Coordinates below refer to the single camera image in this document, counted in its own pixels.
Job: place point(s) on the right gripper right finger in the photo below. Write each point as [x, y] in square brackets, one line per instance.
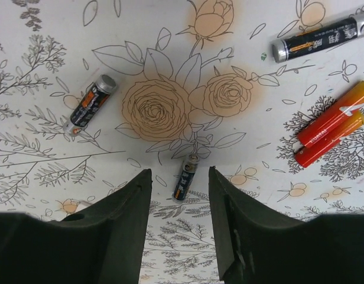
[256, 244]

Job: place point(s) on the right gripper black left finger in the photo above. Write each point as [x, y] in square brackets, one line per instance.
[102, 243]

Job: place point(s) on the black battery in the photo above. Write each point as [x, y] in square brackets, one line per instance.
[188, 170]
[308, 34]

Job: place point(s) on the black battery alone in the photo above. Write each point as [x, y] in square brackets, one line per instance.
[88, 107]

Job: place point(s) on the floral table mat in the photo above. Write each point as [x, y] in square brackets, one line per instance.
[193, 77]

